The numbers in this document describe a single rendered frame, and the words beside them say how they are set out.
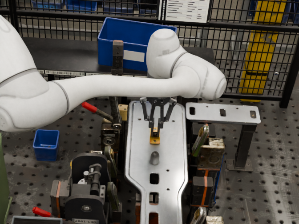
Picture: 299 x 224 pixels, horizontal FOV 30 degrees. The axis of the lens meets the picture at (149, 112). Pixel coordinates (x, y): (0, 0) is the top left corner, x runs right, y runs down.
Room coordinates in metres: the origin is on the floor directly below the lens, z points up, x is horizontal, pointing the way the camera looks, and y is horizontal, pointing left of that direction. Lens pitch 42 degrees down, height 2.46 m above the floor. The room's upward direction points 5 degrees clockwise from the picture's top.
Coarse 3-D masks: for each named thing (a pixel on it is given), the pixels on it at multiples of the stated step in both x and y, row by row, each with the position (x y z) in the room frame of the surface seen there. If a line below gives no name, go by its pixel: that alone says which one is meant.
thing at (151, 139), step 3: (150, 129) 1.50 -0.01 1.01; (156, 129) 1.50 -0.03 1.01; (150, 132) 1.48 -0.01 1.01; (153, 132) 1.47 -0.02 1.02; (156, 132) 1.47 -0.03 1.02; (150, 135) 1.46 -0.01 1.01; (153, 135) 1.46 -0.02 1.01; (156, 135) 1.46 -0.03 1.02; (159, 135) 1.47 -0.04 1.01; (150, 138) 1.45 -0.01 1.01; (153, 138) 1.45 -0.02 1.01; (156, 138) 1.45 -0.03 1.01; (159, 138) 1.45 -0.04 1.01; (150, 141) 1.43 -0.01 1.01; (153, 141) 1.43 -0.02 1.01; (156, 141) 1.43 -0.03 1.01; (159, 141) 1.44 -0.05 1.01
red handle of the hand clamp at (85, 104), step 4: (84, 104) 1.45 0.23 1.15; (88, 104) 1.46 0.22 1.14; (88, 108) 1.45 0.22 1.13; (92, 108) 1.45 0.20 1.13; (96, 108) 1.46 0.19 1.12; (96, 112) 1.45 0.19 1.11; (100, 112) 1.45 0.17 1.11; (104, 112) 1.47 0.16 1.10; (104, 116) 1.45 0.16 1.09; (108, 116) 1.46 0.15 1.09; (112, 116) 1.47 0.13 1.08; (112, 120) 1.45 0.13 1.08
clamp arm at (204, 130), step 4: (200, 128) 1.43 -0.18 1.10; (204, 128) 1.41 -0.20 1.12; (208, 128) 1.41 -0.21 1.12; (200, 132) 1.41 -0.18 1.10; (204, 132) 1.40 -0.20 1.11; (208, 132) 1.40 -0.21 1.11; (200, 136) 1.41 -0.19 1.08; (204, 136) 1.40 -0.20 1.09; (196, 140) 1.43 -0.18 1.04; (200, 140) 1.40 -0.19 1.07; (204, 140) 1.40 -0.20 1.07; (196, 144) 1.41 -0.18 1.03; (200, 144) 1.40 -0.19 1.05; (192, 148) 1.42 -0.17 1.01; (196, 148) 1.40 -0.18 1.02; (192, 152) 1.41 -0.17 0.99; (196, 152) 1.40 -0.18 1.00; (196, 156) 1.40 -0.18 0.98
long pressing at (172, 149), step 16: (128, 112) 1.59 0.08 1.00; (176, 112) 1.61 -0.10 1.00; (128, 128) 1.49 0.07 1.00; (144, 128) 1.51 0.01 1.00; (160, 128) 1.51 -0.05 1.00; (176, 128) 1.52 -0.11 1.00; (128, 144) 1.41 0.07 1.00; (144, 144) 1.42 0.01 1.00; (160, 144) 1.43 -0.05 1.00; (176, 144) 1.44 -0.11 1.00; (128, 160) 1.33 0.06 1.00; (144, 160) 1.34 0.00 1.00; (160, 160) 1.35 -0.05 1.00; (176, 160) 1.36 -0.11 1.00; (128, 176) 1.26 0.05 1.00; (144, 176) 1.27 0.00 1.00; (160, 176) 1.27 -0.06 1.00; (176, 176) 1.28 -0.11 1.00; (144, 192) 1.20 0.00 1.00; (160, 192) 1.20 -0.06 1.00; (176, 192) 1.21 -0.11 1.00; (144, 208) 1.13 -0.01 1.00; (160, 208) 1.14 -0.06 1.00; (176, 208) 1.14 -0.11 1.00
